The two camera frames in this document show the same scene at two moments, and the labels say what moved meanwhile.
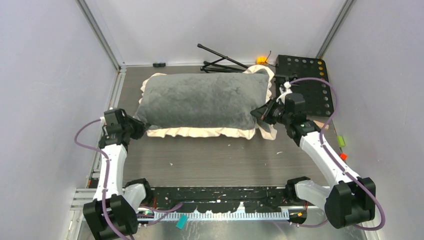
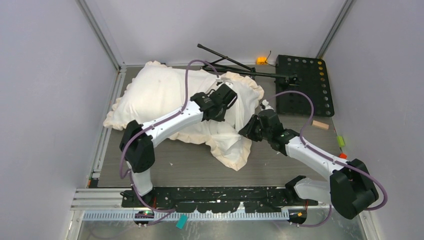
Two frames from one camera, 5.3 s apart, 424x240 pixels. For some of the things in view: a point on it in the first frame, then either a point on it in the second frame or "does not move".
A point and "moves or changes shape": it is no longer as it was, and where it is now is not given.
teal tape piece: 182,221 does not move
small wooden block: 321,124 does not move
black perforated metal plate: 316,94 does not move
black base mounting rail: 259,198 does not move
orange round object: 262,60 does not move
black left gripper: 140,126 to 220,117
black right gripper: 264,112 to 248,131
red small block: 343,156 does not move
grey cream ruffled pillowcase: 212,104 moves or changes shape
